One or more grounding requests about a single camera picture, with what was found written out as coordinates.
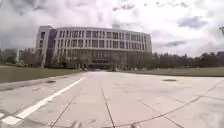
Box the grass field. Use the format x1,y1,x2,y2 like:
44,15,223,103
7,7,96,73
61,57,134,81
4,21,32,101
0,65,84,84
123,66,224,78

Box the row of trees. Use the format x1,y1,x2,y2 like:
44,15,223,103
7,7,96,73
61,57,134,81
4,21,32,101
0,48,45,68
126,51,224,70

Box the large pale curved building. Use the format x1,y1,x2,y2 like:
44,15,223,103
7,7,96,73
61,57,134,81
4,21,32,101
34,25,154,71

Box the manhole cover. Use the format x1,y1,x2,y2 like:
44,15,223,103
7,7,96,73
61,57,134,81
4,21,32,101
45,79,57,84
161,78,178,83

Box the grey concrete road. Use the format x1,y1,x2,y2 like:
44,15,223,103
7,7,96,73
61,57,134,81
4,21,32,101
0,71,224,128

